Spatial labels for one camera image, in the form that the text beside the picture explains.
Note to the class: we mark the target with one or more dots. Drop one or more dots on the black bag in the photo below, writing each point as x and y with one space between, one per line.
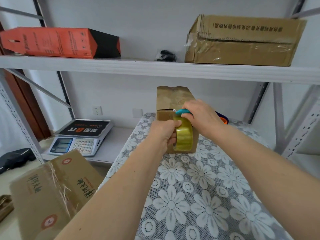
15 159

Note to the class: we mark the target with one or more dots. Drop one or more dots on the yellow tape roll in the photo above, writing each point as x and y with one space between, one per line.
185 137

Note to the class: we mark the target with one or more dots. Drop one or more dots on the person's right hand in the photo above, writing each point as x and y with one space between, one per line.
205 117

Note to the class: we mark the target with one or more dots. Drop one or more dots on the teal utility knife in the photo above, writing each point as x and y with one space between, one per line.
179 112

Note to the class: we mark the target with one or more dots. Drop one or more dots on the white metal shelving rack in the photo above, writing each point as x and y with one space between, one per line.
310 162
150 68

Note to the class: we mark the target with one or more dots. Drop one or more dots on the person's right forearm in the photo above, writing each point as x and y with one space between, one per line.
270 182

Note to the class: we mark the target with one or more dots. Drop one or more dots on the person's left hand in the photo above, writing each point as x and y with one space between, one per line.
160 133

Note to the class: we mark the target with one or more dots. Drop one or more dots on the large brown cardboard box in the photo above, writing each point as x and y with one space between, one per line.
240 49

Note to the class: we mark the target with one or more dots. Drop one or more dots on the small brown cardboard box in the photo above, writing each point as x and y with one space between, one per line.
172 97

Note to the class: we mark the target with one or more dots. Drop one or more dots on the orange tape dispenser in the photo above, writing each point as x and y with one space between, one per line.
223 119

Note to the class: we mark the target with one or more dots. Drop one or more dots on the person's left forearm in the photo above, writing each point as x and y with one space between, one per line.
120 197

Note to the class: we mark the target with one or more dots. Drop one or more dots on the orange and black carton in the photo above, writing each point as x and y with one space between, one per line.
50 42

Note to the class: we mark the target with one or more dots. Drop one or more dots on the black item in plastic bag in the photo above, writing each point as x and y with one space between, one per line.
166 56

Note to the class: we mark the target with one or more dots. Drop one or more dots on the brown wooden door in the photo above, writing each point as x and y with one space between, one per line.
25 107

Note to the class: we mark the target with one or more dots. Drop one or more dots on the white floral lace tablecloth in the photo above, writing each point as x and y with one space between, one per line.
200 192

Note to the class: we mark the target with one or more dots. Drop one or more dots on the brown paper bag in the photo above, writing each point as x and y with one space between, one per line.
5 207

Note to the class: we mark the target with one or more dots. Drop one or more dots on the printed brown cardboard box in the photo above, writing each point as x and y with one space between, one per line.
45 192

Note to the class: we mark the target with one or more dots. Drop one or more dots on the electronic weighing scale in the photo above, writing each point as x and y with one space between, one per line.
82 128

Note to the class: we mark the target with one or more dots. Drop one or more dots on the white wall socket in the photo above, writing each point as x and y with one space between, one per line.
97 110

